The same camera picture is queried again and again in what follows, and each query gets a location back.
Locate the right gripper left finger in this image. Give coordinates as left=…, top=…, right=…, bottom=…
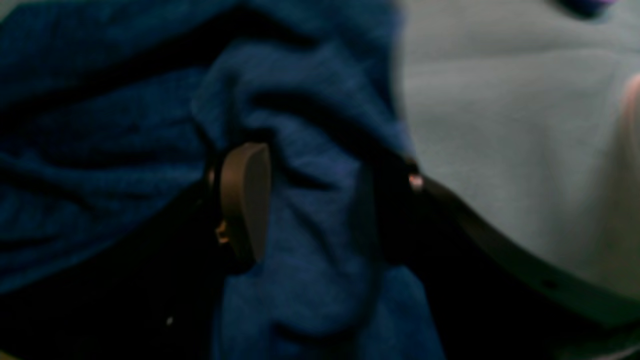
left=205, top=142, right=272, bottom=275

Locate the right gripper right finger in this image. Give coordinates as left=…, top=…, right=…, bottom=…
left=380, top=158, right=639, bottom=360

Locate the dark blue t-shirt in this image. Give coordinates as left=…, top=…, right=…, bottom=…
left=1, top=0, right=446, bottom=360

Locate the light blue table cloth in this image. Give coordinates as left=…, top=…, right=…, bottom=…
left=401, top=0, right=639, bottom=300

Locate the purple tape roll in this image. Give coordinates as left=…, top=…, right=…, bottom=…
left=555, top=0, right=619, bottom=19

